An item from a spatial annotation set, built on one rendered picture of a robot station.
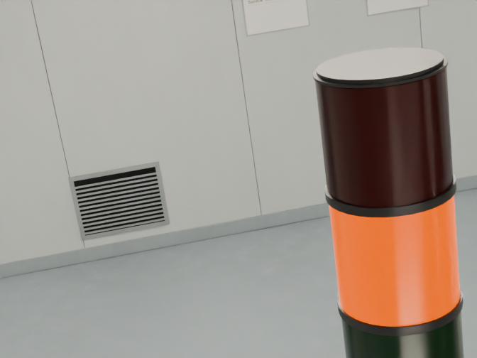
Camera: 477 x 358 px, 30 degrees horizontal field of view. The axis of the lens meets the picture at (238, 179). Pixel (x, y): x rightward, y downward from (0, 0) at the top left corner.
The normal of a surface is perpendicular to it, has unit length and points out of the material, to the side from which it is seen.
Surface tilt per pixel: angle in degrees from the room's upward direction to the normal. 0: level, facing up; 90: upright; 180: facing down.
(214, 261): 0
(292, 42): 90
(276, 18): 90
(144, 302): 0
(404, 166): 90
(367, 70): 0
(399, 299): 90
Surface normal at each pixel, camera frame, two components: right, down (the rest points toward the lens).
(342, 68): -0.14, -0.93
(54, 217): 0.15, 0.32
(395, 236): -0.08, 0.36
